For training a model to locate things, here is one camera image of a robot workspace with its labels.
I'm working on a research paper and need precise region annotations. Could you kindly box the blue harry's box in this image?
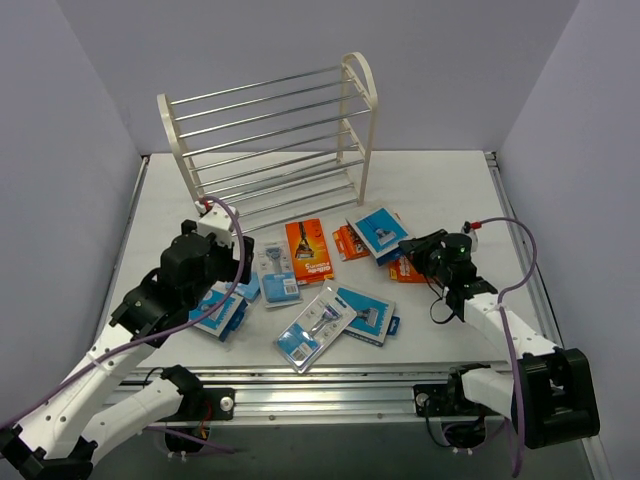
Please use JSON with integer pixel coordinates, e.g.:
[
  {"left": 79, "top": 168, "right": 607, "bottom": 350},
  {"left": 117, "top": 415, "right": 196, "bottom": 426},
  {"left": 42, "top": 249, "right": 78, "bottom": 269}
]
[
  {"left": 346, "top": 203, "right": 410, "bottom": 266},
  {"left": 337, "top": 284, "right": 400, "bottom": 347},
  {"left": 189, "top": 288, "right": 248, "bottom": 342}
]

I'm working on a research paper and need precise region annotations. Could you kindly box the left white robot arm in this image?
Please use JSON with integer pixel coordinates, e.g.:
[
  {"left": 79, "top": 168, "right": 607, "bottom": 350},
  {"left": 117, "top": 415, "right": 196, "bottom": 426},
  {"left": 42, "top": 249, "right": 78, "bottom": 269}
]
[{"left": 1, "top": 216, "right": 254, "bottom": 479}]

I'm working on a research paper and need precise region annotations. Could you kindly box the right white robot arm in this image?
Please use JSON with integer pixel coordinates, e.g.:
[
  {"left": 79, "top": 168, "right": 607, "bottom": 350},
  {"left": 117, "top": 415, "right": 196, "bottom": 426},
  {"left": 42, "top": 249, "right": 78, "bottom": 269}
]
[{"left": 399, "top": 230, "right": 600, "bottom": 449}]

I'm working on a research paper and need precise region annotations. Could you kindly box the cream metal-rod shelf rack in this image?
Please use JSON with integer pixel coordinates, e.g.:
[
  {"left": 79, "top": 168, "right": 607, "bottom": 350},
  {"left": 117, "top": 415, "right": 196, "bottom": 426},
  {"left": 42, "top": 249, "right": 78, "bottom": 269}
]
[{"left": 156, "top": 52, "right": 379, "bottom": 231}]

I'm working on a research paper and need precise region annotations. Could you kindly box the orange Gillette Fusion5 box right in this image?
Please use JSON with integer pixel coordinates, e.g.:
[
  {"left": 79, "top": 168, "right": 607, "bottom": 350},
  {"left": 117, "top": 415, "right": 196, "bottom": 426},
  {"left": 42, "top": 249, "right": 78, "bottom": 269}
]
[{"left": 388, "top": 256, "right": 429, "bottom": 284}]

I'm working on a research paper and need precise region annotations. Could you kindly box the orange gillette fusion5 box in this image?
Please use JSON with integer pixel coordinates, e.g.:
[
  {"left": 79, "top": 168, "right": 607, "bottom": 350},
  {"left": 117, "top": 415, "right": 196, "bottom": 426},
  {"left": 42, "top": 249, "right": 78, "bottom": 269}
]
[
  {"left": 388, "top": 256, "right": 429, "bottom": 284},
  {"left": 285, "top": 218, "right": 334, "bottom": 286}
]

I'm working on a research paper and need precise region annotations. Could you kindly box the small blue cartridge pack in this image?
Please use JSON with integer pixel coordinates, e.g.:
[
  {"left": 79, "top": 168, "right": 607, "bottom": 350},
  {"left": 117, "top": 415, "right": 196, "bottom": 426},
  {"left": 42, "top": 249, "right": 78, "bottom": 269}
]
[{"left": 234, "top": 272, "right": 260, "bottom": 302}]

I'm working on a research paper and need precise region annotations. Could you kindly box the orange Gillette styler box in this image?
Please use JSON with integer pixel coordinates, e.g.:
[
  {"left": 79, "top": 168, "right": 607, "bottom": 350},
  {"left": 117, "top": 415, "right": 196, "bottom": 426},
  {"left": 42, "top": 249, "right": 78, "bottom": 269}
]
[{"left": 332, "top": 223, "right": 370, "bottom": 262}]

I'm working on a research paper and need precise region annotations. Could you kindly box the Gillette razor blister pack upright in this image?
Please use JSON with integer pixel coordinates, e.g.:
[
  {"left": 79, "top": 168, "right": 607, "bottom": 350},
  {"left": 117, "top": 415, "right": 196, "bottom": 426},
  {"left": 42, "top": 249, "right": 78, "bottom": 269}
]
[{"left": 255, "top": 241, "right": 302, "bottom": 309}]

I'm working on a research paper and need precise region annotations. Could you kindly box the orange Gillette Fusion5 box centre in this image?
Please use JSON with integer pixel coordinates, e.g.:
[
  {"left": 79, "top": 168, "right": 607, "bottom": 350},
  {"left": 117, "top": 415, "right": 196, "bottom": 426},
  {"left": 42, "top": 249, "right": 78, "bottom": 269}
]
[{"left": 285, "top": 218, "right": 334, "bottom": 286}]

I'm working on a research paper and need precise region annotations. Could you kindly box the Gillette razor blister pack front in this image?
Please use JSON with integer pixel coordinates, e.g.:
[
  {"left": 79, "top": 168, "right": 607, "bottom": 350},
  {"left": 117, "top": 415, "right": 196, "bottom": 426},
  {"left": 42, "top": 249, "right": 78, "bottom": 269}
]
[{"left": 274, "top": 280, "right": 356, "bottom": 374}]

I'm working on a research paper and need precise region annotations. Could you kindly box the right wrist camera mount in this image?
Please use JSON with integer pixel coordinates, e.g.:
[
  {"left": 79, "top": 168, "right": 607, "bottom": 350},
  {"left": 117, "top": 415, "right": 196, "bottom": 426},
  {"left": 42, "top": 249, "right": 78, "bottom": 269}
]
[{"left": 461, "top": 221, "right": 482, "bottom": 253}]

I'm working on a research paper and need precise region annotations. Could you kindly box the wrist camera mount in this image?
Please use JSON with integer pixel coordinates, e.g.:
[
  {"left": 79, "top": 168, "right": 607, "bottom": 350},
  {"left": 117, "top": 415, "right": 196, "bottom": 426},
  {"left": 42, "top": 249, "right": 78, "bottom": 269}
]
[
  {"left": 461, "top": 221, "right": 482, "bottom": 253},
  {"left": 195, "top": 200, "right": 238, "bottom": 248}
]

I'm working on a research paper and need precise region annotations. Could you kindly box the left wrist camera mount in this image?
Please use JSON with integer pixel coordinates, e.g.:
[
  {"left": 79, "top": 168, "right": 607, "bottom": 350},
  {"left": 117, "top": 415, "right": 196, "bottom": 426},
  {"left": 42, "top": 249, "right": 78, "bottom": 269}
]
[{"left": 195, "top": 200, "right": 238, "bottom": 248}]

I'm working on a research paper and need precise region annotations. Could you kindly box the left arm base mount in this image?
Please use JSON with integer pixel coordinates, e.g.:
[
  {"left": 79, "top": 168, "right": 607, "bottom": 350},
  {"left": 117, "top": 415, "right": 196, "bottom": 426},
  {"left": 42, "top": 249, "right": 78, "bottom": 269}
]
[{"left": 164, "top": 387, "right": 235, "bottom": 455}]

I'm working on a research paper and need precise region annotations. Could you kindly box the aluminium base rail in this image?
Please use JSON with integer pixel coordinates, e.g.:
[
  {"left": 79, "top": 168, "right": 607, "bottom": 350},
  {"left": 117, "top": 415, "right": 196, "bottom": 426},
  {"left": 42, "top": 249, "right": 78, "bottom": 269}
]
[{"left": 107, "top": 367, "right": 521, "bottom": 426}]

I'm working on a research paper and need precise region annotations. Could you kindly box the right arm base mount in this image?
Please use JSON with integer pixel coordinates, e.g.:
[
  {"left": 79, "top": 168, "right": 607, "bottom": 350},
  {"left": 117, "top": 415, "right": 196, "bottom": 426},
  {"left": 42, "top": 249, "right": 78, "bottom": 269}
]
[{"left": 412, "top": 384, "right": 493, "bottom": 452}]

